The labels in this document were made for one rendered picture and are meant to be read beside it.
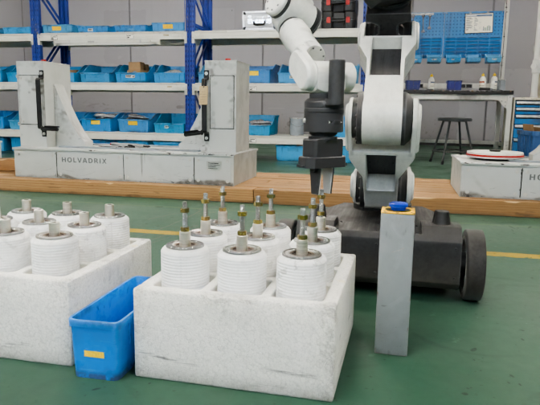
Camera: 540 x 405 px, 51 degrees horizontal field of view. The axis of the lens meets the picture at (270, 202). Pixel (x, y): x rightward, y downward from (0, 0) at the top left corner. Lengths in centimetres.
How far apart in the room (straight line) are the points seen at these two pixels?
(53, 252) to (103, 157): 237
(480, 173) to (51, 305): 242
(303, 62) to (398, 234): 42
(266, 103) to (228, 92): 641
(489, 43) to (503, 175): 414
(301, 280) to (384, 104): 64
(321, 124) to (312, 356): 49
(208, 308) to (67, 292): 30
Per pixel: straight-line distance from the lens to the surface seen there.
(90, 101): 1094
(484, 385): 122
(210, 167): 331
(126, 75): 644
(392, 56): 171
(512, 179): 319
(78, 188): 360
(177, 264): 110
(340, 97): 121
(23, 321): 128
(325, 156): 125
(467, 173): 315
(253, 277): 107
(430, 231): 161
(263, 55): 977
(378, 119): 151
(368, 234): 160
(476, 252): 160
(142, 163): 346
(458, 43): 715
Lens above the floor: 52
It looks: 9 degrees down
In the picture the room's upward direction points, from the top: 1 degrees clockwise
